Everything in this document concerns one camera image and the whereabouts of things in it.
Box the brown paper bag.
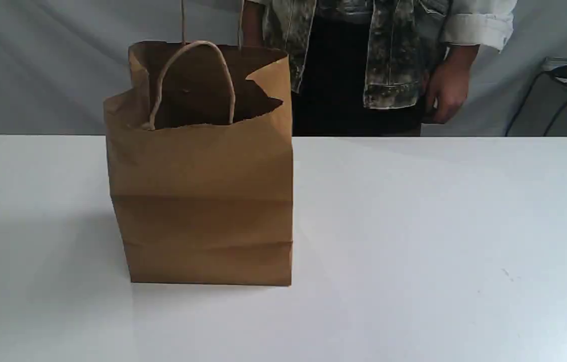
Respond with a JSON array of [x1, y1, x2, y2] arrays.
[[104, 38, 294, 287]]

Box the person's torso camouflage jacket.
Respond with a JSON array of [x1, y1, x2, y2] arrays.
[[258, 1, 452, 137]]

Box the person's left forearm white sleeve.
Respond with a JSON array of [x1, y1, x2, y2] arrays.
[[441, 1, 517, 68]]

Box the person's right forearm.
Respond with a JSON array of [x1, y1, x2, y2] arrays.
[[241, 1, 265, 47]]

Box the person's left hand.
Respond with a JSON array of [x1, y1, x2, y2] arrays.
[[426, 61, 470, 124]]

